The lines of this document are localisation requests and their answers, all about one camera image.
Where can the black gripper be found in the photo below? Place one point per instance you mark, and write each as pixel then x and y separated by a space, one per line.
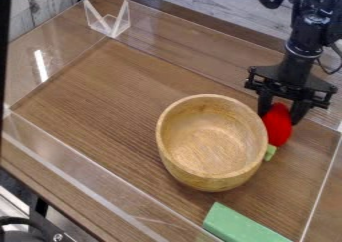
pixel 313 94

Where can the red plush strawberry toy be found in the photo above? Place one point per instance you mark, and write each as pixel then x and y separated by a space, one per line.
pixel 277 121

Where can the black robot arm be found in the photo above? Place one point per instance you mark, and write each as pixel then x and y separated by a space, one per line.
pixel 316 30

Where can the wooden bowl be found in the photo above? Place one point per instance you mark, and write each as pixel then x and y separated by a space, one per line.
pixel 211 141

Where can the green foam block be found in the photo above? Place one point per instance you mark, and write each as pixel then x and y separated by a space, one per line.
pixel 233 227

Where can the clear acrylic corner bracket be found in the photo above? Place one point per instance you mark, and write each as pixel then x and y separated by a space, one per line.
pixel 108 25

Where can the black table leg bracket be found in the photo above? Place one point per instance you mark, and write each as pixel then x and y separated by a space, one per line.
pixel 59 229

